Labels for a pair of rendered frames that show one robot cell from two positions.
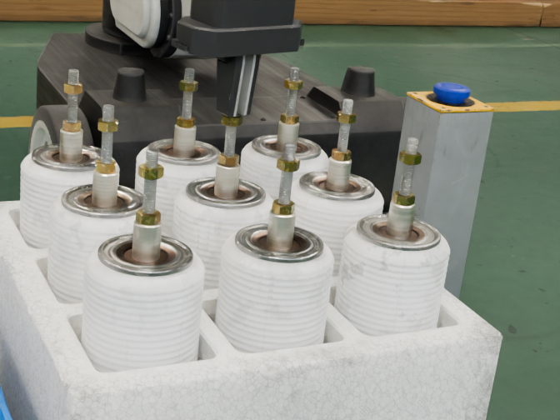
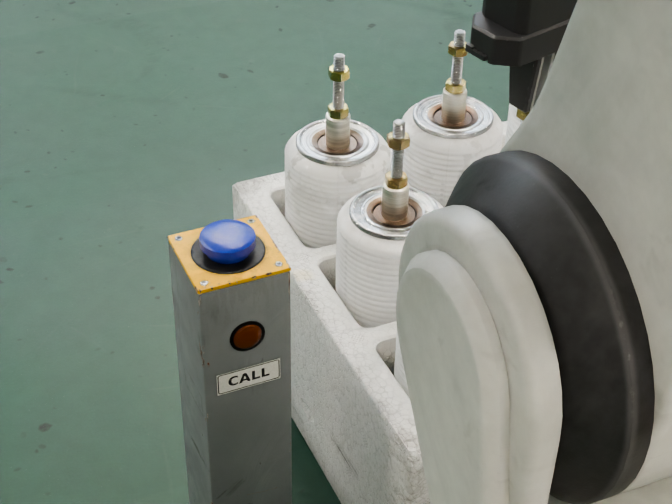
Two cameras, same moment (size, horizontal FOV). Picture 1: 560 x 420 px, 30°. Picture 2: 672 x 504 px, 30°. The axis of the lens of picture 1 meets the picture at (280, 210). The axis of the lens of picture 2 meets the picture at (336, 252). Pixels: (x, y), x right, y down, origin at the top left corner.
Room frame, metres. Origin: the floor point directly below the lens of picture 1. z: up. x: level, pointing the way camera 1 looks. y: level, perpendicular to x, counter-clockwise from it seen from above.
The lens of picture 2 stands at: (1.83, -0.06, 0.86)
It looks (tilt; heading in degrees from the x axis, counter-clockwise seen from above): 37 degrees down; 183
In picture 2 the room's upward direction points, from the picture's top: 1 degrees clockwise
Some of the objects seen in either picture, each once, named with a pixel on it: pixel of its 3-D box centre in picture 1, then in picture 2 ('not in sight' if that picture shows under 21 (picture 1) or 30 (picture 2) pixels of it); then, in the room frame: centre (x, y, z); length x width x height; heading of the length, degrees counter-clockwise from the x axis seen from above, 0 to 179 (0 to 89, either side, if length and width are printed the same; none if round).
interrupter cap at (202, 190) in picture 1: (225, 193); not in sight; (0.92, 0.05, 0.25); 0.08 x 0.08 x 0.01
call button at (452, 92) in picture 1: (451, 95); (227, 245); (1.12, -0.17, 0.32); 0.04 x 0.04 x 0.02
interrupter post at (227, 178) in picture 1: (227, 180); not in sight; (0.92, 0.05, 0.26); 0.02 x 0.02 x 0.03
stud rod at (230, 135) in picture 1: (230, 141); not in sight; (0.92, 0.05, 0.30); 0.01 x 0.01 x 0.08
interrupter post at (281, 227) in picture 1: (281, 229); (453, 105); (0.81, 0.00, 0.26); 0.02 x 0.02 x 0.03
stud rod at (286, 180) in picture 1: (285, 187); (457, 68); (0.81, 0.00, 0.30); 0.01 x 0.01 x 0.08
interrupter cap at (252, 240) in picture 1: (279, 243); (452, 117); (0.81, 0.00, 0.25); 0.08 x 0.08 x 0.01
